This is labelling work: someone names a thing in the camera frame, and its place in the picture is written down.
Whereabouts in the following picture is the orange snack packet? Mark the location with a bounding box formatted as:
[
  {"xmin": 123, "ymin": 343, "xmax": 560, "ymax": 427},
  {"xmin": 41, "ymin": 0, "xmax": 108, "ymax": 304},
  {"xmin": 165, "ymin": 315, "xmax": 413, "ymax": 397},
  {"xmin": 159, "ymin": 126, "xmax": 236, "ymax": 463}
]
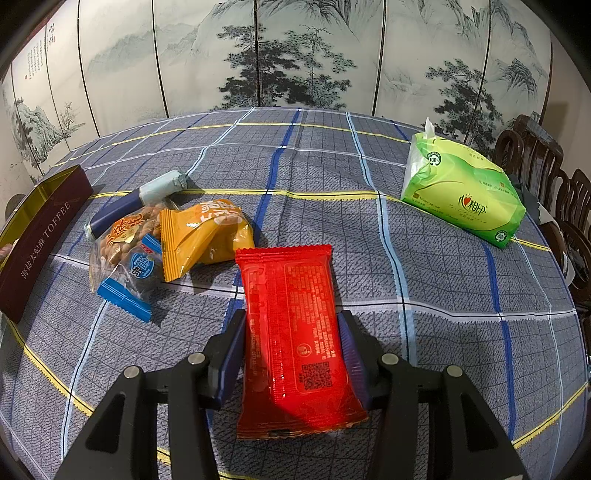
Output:
[{"xmin": 159, "ymin": 199, "xmax": 256, "ymax": 283}]

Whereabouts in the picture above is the red snack packet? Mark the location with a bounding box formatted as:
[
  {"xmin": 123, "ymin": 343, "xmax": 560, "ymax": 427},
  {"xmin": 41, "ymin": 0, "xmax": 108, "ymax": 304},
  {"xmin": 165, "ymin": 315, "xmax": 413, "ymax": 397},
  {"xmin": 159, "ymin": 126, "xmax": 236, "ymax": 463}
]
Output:
[{"xmin": 235, "ymin": 244, "xmax": 370, "ymax": 440}]

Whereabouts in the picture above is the clear peanut bag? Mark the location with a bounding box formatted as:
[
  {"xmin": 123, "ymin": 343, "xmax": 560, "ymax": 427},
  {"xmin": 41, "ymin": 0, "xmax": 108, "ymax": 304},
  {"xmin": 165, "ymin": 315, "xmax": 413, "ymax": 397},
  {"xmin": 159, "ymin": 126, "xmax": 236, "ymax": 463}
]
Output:
[{"xmin": 90, "ymin": 205, "xmax": 167, "ymax": 296}]

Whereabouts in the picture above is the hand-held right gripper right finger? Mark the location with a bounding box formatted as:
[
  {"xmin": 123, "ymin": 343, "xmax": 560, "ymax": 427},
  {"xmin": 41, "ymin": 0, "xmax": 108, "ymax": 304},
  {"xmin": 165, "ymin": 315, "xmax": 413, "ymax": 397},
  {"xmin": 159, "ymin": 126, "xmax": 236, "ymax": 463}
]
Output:
[{"xmin": 337, "ymin": 310, "xmax": 527, "ymax": 480}]

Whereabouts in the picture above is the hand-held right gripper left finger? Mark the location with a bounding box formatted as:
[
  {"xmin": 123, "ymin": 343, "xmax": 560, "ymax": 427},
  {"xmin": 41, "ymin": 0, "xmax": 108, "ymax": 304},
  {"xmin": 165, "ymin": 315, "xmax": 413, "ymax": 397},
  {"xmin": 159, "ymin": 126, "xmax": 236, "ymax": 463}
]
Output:
[{"xmin": 58, "ymin": 308, "xmax": 247, "ymax": 480}]

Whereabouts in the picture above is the landscape painted folding screen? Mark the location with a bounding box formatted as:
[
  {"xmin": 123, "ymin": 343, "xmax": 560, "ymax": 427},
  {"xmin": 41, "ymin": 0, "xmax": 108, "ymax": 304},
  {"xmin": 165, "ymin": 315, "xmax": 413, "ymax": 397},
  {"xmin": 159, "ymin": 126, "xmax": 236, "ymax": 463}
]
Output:
[{"xmin": 0, "ymin": 0, "xmax": 555, "ymax": 183}]

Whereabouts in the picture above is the dark wooden chair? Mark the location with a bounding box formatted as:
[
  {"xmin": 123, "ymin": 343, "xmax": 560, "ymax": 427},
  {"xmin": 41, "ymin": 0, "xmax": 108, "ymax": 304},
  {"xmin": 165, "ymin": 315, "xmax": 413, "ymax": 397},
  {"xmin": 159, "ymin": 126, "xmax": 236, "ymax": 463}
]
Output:
[
  {"xmin": 540, "ymin": 168, "xmax": 591, "ymax": 324},
  {"xmin": 494, "ymin": 114, "xmax": 565, "ymax": 183}
]

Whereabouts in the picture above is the dark red gold-lined tin box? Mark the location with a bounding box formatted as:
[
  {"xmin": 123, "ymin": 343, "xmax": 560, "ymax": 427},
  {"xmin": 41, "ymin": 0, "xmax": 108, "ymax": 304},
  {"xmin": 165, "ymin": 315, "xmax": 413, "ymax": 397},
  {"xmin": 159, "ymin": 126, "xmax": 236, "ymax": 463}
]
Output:
[{"xmin": 0, "ymin": 165, "xmax": 94, "ymax": 324}]

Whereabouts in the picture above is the green tissue pack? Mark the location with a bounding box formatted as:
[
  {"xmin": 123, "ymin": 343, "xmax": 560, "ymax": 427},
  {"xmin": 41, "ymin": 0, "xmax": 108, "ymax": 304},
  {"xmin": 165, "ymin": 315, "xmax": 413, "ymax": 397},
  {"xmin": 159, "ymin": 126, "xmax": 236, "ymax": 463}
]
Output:
[{"xmin": 401, "ymin": 117, "xmax": 527, "ymax": 250}]

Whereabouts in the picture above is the blue-edged snack packet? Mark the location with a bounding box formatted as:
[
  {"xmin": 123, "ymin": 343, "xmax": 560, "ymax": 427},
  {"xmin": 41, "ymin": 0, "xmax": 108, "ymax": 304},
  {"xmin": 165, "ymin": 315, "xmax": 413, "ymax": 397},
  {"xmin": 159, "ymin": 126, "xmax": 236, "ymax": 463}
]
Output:
[{"xmin": 97, "ymin": 233, "xmax": 164, "ymax": 324}]

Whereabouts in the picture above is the blue and pale snack pack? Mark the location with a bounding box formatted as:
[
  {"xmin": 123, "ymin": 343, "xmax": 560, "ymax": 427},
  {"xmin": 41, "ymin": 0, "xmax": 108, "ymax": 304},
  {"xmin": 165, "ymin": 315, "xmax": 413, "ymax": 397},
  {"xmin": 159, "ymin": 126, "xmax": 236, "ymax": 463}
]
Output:
[{"xmin": 84, "ymin": 170, "xmax": 188, "ymax": 241}]

